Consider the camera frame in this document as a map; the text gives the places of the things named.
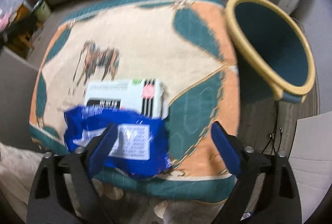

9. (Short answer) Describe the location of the blue snack bag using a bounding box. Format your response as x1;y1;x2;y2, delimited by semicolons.
63;106;171;179

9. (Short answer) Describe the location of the horse pattern quilted mat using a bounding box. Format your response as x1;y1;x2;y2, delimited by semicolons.
29;0;240;203

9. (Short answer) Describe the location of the small green white bin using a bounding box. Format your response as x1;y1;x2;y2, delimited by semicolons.
32;0;52;22

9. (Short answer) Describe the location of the white cabinet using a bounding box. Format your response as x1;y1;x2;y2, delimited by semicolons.
289;112;331;222

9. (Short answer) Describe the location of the white carton box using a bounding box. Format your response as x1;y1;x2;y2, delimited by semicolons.
84;79;169;119

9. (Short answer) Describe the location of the yellow rim teal trash bin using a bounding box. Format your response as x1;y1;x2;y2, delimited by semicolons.
225;0;316;104

